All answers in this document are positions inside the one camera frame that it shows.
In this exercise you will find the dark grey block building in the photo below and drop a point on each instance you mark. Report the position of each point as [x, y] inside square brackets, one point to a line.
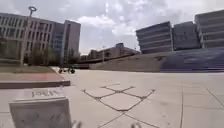
[185, 36]

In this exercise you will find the grey banded block building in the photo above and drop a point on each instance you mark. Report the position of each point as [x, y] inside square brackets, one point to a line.
[155, 37]

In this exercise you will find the low concrete wall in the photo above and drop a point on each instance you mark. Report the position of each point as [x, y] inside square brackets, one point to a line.
[81, 66]

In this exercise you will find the parked scooter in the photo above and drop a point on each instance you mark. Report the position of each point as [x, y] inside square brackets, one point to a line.
[71, 70]
[60, 70]

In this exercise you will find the pale stone block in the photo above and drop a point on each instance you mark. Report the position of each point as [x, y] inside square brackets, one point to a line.
[41, 111]

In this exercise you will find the robot's own part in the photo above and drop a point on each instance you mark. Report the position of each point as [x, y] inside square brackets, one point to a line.
[136, 125]
[77, 125]

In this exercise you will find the large grey windowed building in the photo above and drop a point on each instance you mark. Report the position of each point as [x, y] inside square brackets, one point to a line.
[40, 33]

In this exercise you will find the row of trees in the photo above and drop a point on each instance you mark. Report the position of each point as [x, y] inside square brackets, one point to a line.
[40, 56]

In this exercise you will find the wide stone stairs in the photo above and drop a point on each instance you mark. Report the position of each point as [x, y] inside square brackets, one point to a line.
[186, 61]

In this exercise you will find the low building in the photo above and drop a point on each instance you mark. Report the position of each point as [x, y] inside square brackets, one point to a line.
[113, 52]

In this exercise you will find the grey stone slab plaza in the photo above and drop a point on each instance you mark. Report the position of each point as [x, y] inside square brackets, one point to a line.
[140, 83]

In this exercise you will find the pale banded block building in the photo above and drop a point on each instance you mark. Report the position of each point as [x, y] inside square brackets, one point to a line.
[210, 29]

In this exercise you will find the low raised stone bed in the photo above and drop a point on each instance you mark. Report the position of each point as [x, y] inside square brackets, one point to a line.
[30, 77]

